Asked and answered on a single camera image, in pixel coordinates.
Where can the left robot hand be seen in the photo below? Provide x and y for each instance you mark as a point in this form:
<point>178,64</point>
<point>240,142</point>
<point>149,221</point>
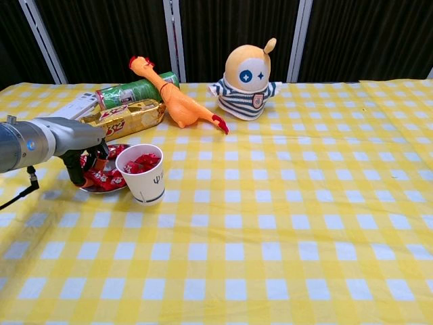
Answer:
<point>81,133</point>

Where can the red candy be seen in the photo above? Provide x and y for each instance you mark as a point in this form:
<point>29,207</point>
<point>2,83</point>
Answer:
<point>96,176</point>
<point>115,151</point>
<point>149,158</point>
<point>130,167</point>
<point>115,181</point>

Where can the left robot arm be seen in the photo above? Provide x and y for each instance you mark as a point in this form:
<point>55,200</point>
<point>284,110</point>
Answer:
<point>20,145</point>

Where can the silver metal plate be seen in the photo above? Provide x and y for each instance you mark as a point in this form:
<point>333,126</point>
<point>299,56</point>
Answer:
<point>101,191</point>

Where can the white paper cup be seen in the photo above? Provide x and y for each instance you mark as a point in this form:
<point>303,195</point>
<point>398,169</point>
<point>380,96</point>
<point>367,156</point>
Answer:
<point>149,186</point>

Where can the white power strip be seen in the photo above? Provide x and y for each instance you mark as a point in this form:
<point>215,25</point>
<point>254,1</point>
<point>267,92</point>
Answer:
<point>76,105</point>

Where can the gold biscuit packet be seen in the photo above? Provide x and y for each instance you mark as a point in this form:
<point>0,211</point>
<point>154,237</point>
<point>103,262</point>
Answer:
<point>135,118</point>

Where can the green chips can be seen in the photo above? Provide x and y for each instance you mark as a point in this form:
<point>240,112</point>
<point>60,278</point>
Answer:
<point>135,93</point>

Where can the black partition panel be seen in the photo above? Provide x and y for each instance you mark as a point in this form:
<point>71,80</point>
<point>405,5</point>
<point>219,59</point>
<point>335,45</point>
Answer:
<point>209,27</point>
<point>101,34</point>
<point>365,34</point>
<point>20,40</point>

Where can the orange rubber chicken toy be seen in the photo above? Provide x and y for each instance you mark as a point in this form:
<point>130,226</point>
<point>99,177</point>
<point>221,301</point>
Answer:
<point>182,111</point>

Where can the yellow plush doll striped shirt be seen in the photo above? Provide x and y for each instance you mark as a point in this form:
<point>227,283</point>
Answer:
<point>243,101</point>

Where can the yellow checked tablecloth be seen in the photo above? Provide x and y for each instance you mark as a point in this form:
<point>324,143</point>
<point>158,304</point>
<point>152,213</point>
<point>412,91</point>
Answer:
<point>220,237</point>
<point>406,101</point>

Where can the white metal partition post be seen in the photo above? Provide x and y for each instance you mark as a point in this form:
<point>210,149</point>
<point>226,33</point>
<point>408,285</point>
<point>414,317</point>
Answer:
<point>301,34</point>
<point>35,27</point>
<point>174,34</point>
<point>431,74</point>

